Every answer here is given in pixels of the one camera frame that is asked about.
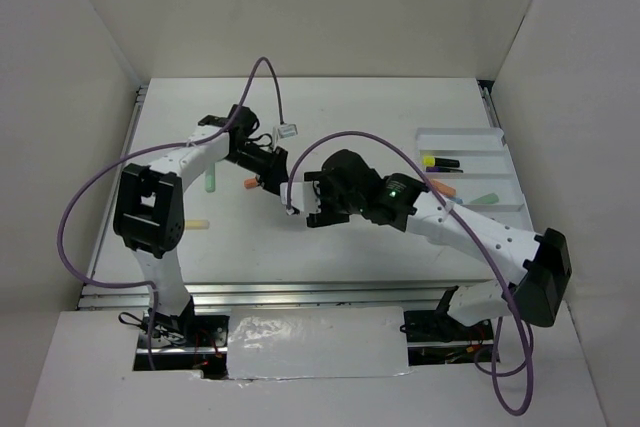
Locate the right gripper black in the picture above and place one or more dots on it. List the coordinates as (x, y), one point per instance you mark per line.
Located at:
(326, 216)

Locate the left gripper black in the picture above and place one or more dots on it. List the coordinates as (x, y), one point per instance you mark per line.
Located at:
(274, 170)

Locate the orange grey highlighter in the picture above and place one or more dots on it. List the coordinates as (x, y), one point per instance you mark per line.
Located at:
(250, 183)

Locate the pale green highlighter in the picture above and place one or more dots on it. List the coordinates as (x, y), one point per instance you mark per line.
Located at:
(210, 178)
(487, 199)

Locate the yellow black highlighter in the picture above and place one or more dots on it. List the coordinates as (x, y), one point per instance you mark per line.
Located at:
(433, 161)

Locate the pale yellow highlighter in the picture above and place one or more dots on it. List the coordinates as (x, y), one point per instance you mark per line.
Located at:
(196, 224)

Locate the orange translucent highlighter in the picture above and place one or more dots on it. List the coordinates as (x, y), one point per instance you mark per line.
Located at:
(443, 189)

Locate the purple black highlighter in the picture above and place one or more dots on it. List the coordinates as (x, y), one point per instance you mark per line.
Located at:
(439, 169)

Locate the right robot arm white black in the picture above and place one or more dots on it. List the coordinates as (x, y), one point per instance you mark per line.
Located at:
(533, 270)

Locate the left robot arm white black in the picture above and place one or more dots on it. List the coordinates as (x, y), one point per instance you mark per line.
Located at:
(149, 213)

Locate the white compartment tray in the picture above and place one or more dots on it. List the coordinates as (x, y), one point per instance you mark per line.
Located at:
(488, 167)

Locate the white foil cover panel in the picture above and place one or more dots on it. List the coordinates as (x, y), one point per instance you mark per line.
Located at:
(341, 342)

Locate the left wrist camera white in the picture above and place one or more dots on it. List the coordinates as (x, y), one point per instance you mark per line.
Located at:
(285, 130)

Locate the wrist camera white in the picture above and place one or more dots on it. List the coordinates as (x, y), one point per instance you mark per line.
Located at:
(285, 130)
(301, 198)

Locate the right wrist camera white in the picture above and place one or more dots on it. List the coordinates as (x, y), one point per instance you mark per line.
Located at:
(301, 198)

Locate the aluminium frame rail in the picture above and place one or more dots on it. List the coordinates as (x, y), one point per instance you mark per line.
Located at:
(260, 295)

